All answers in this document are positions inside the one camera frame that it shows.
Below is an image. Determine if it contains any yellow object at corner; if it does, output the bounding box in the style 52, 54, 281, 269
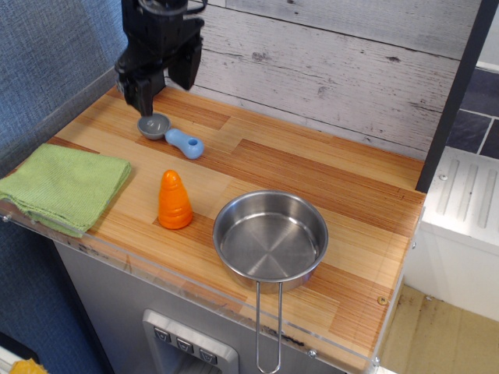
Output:
9, 359, 48, 374

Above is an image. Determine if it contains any silver dispenser button panel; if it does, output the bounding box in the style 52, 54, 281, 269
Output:
142, 309, 239, 373

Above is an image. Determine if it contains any dark grey right post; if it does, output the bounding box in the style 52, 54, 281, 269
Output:
416, 0, 498, 193

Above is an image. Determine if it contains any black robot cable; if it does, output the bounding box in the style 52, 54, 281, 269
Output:
182, 0, 207, 16

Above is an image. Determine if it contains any steel pot with wire handle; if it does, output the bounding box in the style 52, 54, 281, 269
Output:
212, 190, 329, 373

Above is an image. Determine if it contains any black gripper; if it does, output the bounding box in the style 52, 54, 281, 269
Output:
115, 1, 205, 117

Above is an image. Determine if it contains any green folded cloth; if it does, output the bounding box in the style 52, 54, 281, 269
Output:
1, 144, 131, 238

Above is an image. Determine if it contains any blue spoon with grey bowl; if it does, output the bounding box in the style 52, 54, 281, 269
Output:
137, 113, 204, 160

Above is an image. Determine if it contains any orange toy carrot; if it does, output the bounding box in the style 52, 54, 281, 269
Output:
158, 170, 193, 230

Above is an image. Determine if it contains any white ridged sink unit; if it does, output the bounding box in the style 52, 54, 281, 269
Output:
404, 147, 498, 320

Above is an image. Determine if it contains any clear acrylic edge guard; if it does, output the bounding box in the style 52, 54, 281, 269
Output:
1, 194, 423, 373

